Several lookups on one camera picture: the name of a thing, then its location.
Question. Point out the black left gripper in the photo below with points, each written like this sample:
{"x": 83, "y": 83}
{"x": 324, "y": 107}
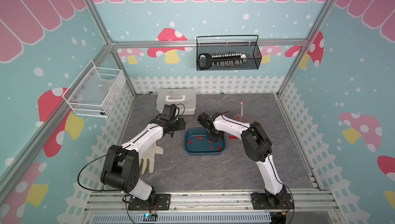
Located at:
{"x": 182, "y": 124}

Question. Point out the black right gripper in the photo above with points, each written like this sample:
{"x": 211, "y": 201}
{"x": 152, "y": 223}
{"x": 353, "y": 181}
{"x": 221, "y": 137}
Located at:
{"x": 220, "y": 136}

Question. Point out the white wire wall basket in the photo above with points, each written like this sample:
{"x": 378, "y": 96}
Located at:
{"x": 95, "y": 91}

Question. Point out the white work glove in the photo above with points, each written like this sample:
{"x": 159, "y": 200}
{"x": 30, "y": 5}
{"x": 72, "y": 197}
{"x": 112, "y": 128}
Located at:
{"x": 147, "y": 162}

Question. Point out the teal plastic storage box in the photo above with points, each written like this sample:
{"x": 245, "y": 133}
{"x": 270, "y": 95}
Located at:
{"x": 201, "y": 147}

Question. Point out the green circuit board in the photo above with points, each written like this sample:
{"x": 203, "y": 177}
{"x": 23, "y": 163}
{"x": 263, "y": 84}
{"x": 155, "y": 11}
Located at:
{"x": 150, "y": 217}

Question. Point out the white plastic storage case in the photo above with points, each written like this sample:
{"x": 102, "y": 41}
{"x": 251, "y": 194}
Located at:
{"x": 185, "y": 97}

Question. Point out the socket set on rail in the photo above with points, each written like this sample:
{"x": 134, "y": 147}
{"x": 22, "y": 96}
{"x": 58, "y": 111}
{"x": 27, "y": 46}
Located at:
{"x": 206, "y": 61}

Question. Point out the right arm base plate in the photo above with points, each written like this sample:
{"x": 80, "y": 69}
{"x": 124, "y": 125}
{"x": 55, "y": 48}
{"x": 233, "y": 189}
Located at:
{"x": 268, "y": 201}

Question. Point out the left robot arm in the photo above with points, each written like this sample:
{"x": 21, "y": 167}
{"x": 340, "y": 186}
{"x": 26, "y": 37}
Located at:
{"x": 121, "y": 166}

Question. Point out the black wire wall basket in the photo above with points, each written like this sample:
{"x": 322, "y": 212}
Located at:
{"x": 226, "y": 44}

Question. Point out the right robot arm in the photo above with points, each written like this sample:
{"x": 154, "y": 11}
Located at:
{"x": 257, "y": 146}

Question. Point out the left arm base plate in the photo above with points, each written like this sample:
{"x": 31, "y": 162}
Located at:
{"x": 155, "y": 202}

